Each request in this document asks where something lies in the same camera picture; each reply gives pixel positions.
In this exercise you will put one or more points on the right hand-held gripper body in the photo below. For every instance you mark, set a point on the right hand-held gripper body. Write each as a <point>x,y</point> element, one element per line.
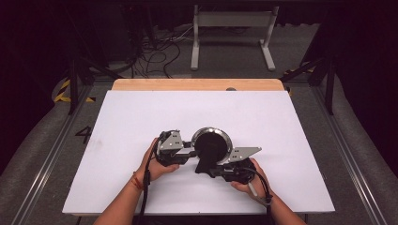
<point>241,170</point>

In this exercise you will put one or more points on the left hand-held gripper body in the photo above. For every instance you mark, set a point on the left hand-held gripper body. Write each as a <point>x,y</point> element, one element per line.
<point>170,143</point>

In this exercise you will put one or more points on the person's right hand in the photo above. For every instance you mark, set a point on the person's right hand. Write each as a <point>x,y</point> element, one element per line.
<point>261,187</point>

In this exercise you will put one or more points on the person's left hand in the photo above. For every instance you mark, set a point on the person's left hand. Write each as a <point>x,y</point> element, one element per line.
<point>150,168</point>

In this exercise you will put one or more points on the white table board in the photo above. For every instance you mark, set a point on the white table board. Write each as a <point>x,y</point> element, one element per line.
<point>156,109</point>

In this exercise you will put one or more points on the wooden table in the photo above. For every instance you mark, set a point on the wooden table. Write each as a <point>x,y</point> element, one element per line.
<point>187,84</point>

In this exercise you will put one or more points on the black metal stand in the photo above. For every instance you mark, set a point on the black metal stand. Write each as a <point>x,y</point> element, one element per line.
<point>73,87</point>
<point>329,87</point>

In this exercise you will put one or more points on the yellow black hazard tape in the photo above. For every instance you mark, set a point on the yellow black hazard tape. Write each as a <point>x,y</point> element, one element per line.
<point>293,71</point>
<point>61,93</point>

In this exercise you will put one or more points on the aluminium floor rail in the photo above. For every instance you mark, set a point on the aluminium floor rail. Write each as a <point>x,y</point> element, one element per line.
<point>50,162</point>
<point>349,162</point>

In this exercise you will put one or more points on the white metal desk frame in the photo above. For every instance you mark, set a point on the white metal desk frame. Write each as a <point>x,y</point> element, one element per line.
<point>233,19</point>

